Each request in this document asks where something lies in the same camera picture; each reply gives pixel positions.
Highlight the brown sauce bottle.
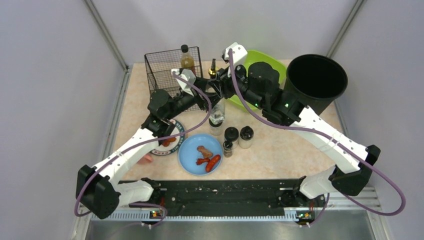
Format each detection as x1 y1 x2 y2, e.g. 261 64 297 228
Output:
180 44 196 75

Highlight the clear gold-spout oil bottle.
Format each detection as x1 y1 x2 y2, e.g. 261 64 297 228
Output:
208 58 225 127

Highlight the black-lid shaker jar back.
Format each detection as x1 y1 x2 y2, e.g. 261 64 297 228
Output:
209 119 223 136

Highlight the black-lid shaker jar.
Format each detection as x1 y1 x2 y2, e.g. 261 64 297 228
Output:
238 126 254 149
224 126 240 143
209 119 223 136

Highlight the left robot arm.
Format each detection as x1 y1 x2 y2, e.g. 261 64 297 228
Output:
74 77 221 219

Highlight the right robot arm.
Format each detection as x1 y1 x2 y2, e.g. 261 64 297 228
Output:
214 61 381 199

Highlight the green plastic basin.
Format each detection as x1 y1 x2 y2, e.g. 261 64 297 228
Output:
225 49 287 114

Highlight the small pepper grinder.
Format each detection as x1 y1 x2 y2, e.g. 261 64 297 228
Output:
222 140 233 158

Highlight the brown meat piece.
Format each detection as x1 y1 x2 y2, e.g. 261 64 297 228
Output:
196 145 214 159

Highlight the black trash bin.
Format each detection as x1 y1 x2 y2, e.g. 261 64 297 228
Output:
283 54 348 115

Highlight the food on white plate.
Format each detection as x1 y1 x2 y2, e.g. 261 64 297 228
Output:
161 137 177 147

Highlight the blue plate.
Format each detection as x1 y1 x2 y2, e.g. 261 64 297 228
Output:
177 133 224 176

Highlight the green-rimmed white plate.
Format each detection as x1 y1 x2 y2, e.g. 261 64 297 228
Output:
150 119 186 156

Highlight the red pepper piece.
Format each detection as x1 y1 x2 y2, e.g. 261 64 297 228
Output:
196 158 210 166

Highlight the red sausage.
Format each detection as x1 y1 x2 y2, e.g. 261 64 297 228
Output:
205 154 221 173

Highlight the pink mug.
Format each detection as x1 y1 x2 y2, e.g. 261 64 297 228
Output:
137 153 154 165

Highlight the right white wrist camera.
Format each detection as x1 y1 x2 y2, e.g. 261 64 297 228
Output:
221 42 248 67

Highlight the black wire rack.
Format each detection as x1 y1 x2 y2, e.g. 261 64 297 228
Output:
144 46 204 97

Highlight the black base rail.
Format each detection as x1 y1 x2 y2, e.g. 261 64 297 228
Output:
124 178 332 220

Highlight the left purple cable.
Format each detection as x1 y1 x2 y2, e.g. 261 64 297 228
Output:
73 73 213 218

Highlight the purple cable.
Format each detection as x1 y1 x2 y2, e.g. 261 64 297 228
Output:
73 73 213 218
227 48 407 217

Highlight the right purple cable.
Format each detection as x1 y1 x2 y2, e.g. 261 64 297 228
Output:
227 48 407 217

